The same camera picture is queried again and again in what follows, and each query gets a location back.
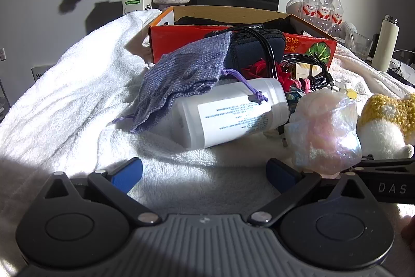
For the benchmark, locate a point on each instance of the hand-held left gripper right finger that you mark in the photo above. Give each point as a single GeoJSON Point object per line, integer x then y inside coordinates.
{"type": "Point", "coordinates": [279, 174]}

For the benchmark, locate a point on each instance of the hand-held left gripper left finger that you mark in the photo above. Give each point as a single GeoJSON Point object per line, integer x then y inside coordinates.
{"type": "Point", "coordinates": [127, 172]}

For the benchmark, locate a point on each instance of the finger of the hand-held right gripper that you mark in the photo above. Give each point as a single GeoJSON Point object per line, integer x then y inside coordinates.
{"type": "Point", "coordinates": [389, 164]}

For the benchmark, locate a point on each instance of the yellow white plush toy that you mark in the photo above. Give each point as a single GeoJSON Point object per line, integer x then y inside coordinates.
{"type": "Point", "coordinates": [382, 131]}

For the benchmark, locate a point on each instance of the iridescent plastic bag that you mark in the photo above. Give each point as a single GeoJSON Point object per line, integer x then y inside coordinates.
{"type": "Point", "coordinates": [324, 134]}

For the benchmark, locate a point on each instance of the white plastic bottle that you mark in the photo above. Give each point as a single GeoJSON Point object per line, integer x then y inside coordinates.
{"type": "Point", "coordinates": [227, 116]}

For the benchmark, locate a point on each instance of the teal scrunchie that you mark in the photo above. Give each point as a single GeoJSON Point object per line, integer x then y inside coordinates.
{"type": "Point", "coordinates": [293, 97]}

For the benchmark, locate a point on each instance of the small white jar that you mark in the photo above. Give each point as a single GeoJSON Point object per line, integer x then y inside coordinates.
{"type": "Point", "coordinates": [342, 85]}

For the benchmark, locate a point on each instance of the beige plastic case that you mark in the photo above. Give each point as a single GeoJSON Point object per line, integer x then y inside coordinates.
{"type": "Point", "coordinates": [303, 71]}

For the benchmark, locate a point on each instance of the red fabric flower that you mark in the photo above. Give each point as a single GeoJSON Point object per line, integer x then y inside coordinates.
{"type": "Point", "coordinates": [256, 67]}

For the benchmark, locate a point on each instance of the dark blue zip case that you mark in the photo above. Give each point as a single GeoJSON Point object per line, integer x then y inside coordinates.
{"type": "Point", "coordinates": [264, 44]}

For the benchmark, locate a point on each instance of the orange cardboard box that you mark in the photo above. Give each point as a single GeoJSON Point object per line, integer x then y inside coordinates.
{"type": "Point", "coordinates": [181, 37]}

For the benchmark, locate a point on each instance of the white terry towel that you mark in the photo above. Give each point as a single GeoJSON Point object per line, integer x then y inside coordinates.
{"type": "Point", "coordinates": [81, 85]}

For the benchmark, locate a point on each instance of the white thermos bottle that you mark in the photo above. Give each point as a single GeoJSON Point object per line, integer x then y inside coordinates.
{"type": "Point", "coordinates": [385, 43]}

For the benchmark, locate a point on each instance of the clear glass cup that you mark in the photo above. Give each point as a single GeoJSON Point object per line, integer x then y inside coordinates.
{"type": "Point", "coordinates": [358, 45]}

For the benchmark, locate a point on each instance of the white round gadget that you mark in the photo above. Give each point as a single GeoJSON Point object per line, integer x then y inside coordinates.
{"type": "Point", "coordinates": [346, 28]}

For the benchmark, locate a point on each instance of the pack of water bottles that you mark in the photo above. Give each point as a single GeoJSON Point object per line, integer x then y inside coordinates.
{"type": "Point", "coordinates": [316, 9]}

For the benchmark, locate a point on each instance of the wall socket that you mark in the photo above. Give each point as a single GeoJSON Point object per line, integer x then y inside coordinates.
{"type": "Point", "coordinates": [2, 54]}

